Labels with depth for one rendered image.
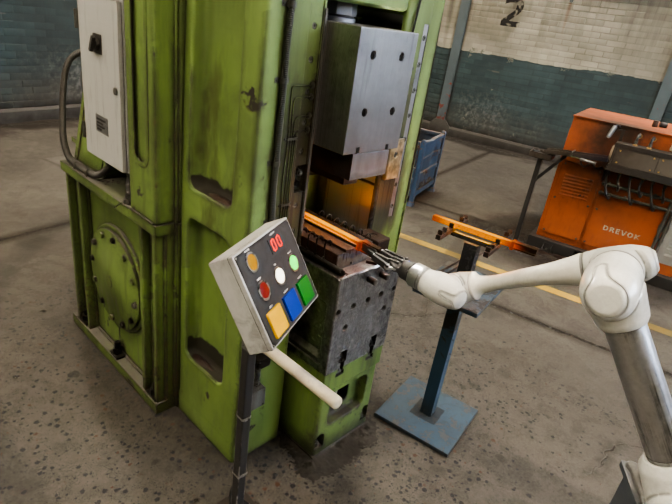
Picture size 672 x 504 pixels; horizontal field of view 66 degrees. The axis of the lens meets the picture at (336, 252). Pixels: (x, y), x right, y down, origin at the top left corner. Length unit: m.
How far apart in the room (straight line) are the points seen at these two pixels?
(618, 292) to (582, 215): 3.88
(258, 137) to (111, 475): 1.49
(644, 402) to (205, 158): 1.59
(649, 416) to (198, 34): 1.76
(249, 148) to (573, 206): 3.95
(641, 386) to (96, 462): 2.01
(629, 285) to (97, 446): 2.10
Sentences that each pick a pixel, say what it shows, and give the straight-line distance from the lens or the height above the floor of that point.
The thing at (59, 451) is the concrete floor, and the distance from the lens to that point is 2.57.
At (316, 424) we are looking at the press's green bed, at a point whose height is 0.20.
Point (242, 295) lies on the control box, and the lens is 1.38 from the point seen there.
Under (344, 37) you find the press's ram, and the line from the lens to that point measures 1.75.
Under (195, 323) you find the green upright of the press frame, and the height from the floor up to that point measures 0.49.
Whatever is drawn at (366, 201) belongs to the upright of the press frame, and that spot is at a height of 1.07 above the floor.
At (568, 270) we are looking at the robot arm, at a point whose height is 1.22.
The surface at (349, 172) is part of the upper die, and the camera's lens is 1.82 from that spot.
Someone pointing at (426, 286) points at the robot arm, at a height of 1.00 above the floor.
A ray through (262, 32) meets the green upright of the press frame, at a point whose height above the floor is 1.71.
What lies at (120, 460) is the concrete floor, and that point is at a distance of 2.48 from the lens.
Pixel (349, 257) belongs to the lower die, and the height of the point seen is 0.95.
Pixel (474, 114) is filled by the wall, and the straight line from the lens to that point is 9.64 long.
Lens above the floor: 1.80
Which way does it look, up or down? 25 degrees down
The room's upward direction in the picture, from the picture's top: 8 degrees clockwise
